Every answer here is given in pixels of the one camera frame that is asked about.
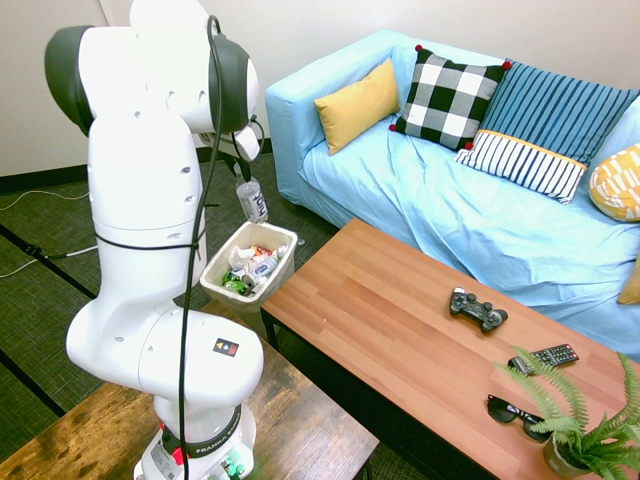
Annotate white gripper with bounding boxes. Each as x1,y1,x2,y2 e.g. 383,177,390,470
232,123,265,183

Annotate clear plastic water bottle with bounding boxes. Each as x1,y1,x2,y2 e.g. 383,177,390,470
234,169,270,224

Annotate white trash bin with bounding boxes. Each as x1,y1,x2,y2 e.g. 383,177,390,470
199,220,300,314

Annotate white crumpled tissue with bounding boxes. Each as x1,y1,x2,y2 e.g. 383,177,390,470
228,244,257,271

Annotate silver blue drink can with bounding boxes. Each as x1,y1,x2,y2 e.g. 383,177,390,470
243,257,279,287

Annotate plain mustard yellow pillow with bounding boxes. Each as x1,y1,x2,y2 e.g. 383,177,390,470
313,58,402,157

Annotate black white checked pillow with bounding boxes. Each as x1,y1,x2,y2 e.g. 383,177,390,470
388,44,513,152

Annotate reddish wooden coffee table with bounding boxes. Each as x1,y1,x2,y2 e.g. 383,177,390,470
259,217,640,480

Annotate light blue sofa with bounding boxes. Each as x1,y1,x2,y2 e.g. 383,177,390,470
264,29,640,364

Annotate rustic brown side table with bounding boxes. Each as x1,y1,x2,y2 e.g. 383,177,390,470
0,299,380,480

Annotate black game controller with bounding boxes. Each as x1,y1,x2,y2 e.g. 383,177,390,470
448,286,509,334

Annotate white navy striped pillow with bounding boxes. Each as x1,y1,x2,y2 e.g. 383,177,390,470
453,129,589,206

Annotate blue striped pillow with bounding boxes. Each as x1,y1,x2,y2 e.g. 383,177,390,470
477,59,640,168

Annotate black sunglasses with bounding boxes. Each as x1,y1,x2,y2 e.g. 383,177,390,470
486,393,551,443

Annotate black remote control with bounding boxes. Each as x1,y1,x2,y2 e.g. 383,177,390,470
507,342,580,374

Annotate yellow white patterned bolster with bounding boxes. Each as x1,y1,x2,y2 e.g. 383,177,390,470
588,143,640,223

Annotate potted green fern plant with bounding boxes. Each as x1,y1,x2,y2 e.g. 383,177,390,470
493,344,640,480

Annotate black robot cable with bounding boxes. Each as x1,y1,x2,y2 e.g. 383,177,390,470
177,14,224,480

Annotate white floor cable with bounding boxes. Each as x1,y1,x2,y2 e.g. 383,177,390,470
0,189,90,212
0,244,99,279

